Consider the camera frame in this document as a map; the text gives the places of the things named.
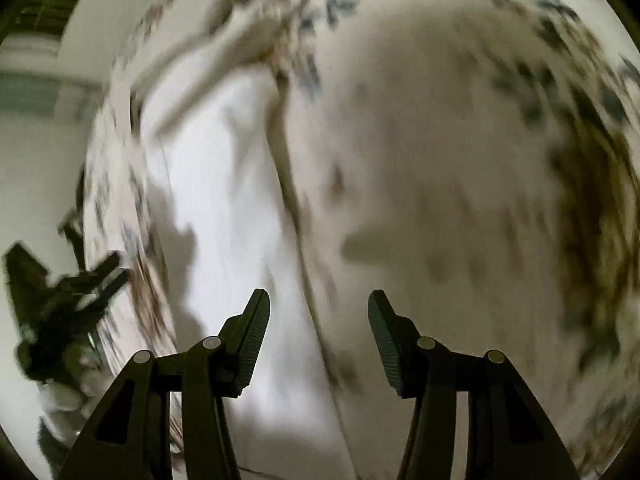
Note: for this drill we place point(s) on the floral printed bedsheet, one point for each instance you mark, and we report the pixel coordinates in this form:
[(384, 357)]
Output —
[(440, 170)]

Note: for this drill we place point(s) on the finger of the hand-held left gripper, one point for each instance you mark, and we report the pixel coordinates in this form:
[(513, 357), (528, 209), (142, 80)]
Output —
[(114, 287), (104, 265)]

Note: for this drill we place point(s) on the white garment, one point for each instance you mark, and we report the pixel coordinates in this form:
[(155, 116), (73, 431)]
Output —
[(230, 220)]

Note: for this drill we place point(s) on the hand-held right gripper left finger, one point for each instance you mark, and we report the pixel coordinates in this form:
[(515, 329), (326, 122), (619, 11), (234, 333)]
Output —
[(253, 340)]

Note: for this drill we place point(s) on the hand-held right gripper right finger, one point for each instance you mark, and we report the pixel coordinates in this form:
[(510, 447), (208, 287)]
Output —
[(388, 345)]

